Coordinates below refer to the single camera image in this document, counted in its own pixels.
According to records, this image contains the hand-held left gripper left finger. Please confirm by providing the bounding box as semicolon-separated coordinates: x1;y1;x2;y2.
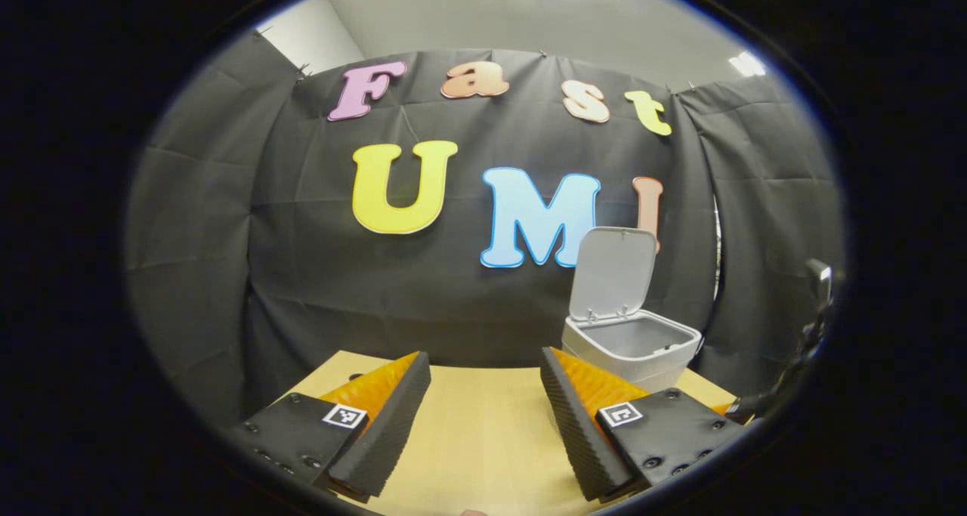
230;351;432;503

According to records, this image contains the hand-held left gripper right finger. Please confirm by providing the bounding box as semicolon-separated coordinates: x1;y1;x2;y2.
539;347;745;503

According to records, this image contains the wooden desktop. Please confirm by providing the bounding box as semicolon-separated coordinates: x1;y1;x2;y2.
280;350;745;516

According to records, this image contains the small ceiling light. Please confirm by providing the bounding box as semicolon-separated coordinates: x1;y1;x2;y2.
728;51;768;78

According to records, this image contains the white desktop garbage bin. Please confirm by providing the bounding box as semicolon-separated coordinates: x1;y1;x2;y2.
561;227;702;396

